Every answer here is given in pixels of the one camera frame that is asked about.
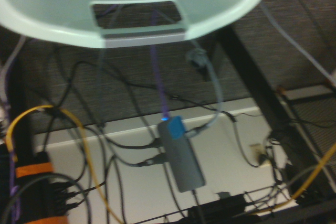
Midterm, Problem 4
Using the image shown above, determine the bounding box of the blue tag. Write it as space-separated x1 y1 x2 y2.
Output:
167 115 186 140

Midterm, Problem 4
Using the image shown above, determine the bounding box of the grey USB hub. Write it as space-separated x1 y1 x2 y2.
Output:
156 119 207 194

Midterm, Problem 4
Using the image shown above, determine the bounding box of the white flat board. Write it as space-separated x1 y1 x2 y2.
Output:
33 97 299 224

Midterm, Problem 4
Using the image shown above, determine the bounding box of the purple cable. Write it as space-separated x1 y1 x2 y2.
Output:
150 8 172 120

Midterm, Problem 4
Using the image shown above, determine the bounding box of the thin black cable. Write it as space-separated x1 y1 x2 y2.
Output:
52 60 238 123

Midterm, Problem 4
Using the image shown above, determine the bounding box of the light grey cable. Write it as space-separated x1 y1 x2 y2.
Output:
185 39 225 137

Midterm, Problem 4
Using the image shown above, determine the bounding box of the black metal frame bar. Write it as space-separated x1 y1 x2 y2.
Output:
217 26 291 137

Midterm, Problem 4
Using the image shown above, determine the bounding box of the yellow cable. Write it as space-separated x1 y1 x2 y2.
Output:
6 104 124 224
246 142 336 216

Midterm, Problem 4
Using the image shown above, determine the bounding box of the white cable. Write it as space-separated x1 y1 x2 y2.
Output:
259 3 336 89

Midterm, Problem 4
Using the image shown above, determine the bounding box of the black bundle with orange straps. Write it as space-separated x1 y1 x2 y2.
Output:
0 152 89 224

